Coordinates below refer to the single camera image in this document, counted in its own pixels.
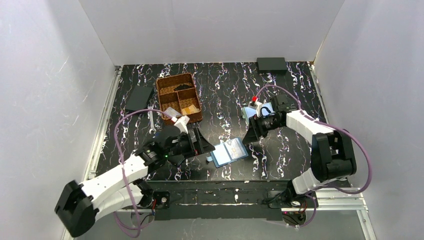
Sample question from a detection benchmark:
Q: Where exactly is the blue card holder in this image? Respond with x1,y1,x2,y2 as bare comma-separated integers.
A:
206,137,248,168

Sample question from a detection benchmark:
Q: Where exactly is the white credit card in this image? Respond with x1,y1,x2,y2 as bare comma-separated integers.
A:
164,107,182,119

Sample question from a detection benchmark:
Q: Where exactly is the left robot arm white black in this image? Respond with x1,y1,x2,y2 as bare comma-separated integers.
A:
54,125,215,238

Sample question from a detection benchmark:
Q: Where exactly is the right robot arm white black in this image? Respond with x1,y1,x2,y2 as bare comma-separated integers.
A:
242,95,357,199

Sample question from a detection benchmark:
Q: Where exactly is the teal open card holder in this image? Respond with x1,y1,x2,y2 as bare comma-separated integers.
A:
241,101,275,125

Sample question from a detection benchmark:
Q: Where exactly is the black card in basket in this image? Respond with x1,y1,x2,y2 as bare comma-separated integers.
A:
173,84,194,92

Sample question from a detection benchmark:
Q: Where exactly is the silver wrench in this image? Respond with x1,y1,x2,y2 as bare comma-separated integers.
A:
147,105,157,135

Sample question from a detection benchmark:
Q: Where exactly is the tan item in basket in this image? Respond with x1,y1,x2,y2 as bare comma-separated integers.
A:
181,104,201,115

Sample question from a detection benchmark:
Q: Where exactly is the black box back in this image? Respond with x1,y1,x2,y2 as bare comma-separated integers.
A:
256,57,288,74

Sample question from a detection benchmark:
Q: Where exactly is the black box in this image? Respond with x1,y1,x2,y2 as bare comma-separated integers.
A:
256,57,288,74
124,86,154,113

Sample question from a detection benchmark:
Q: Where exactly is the brown wicker divided basket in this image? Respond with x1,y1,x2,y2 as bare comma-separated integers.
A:
156,73,203,124

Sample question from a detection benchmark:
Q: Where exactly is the black box left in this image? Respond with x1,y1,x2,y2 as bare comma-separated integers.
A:
124,86,154,113

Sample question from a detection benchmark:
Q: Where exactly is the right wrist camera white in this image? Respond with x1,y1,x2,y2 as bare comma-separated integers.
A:
247,95,271,118

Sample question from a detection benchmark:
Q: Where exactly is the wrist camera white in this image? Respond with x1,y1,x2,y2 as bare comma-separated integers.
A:
247,95,271,118
171,115,190,134

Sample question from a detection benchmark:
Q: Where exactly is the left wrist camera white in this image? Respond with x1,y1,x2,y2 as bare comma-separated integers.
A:
171,115,190,134

